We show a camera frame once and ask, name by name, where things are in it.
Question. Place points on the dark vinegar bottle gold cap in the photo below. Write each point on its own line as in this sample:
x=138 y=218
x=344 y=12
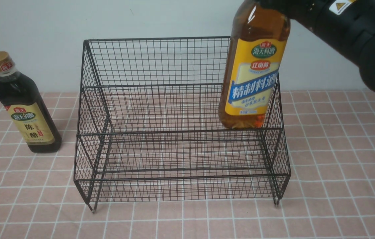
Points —
x=22 y=100

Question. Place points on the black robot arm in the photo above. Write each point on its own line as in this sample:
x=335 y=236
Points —
x=348 y=26

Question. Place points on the black wire mesh shelf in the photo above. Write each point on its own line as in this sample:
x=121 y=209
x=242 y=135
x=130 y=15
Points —
x=148 y=126

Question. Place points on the pink checkered tablecloth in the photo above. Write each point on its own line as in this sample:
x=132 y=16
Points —
x=331 y=194

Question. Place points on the amber cooking wine bottle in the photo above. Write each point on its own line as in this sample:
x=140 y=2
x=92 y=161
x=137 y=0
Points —
x=259 y=36

